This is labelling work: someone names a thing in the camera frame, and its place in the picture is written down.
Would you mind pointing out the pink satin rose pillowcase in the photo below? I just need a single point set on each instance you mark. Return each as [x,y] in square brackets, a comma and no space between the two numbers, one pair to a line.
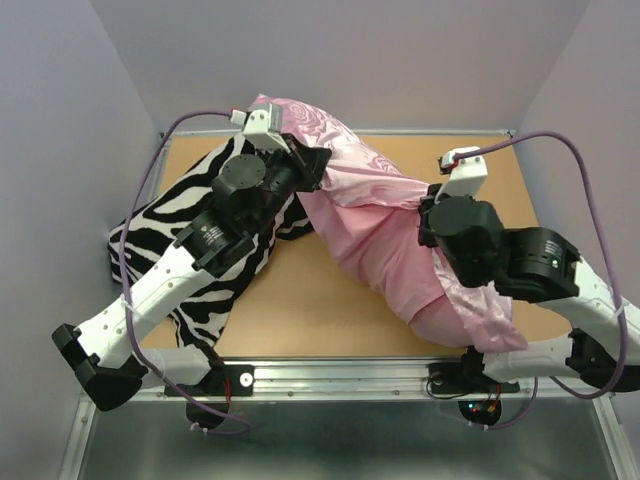
[358,175]

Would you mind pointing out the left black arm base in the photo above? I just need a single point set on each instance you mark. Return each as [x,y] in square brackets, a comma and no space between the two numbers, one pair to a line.
[228,378]

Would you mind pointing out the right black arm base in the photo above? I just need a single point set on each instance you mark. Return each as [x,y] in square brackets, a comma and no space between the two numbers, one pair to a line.
[452,379]

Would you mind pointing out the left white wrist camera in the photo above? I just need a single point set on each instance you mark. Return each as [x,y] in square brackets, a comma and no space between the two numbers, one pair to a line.
[263,119]

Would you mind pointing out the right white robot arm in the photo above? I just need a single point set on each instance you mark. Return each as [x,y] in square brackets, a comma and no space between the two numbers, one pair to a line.
[538,266]

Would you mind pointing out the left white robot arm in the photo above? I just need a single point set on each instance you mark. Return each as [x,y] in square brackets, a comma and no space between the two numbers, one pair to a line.
[209,243]

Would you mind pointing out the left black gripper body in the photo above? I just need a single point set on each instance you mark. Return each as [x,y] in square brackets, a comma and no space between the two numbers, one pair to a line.
[280,169]

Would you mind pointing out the zebra striped pillow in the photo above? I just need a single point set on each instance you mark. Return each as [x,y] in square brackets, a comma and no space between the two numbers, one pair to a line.
[201,311]

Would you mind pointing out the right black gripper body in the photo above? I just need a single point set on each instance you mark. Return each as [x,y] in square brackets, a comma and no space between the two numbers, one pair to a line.
[427,232]

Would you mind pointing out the plain pink pillow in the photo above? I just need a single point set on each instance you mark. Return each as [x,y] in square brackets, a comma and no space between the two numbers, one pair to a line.
[377,246]

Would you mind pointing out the aluminium frame rail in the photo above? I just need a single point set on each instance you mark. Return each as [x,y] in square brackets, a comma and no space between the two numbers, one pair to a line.
[275,380]

